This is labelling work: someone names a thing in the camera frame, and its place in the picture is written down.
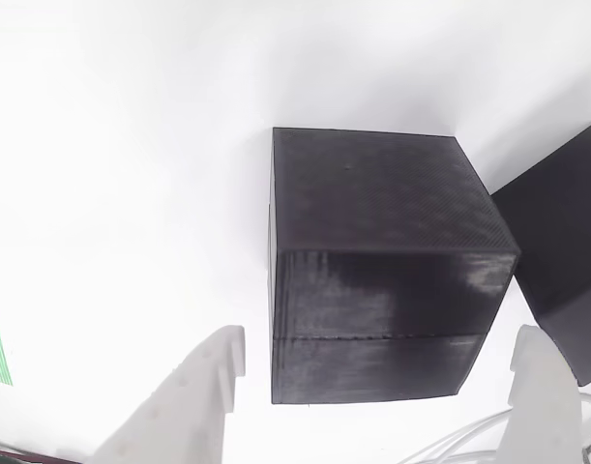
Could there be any white cable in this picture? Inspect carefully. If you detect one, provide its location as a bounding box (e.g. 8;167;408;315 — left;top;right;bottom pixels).
404;391;591;464

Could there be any black cube with rounded edges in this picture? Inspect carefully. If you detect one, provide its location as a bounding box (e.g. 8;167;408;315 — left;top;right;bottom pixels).
489;121;591;388

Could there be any black cube with seam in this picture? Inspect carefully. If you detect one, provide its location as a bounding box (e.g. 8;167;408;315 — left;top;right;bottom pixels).
267;126;522;406

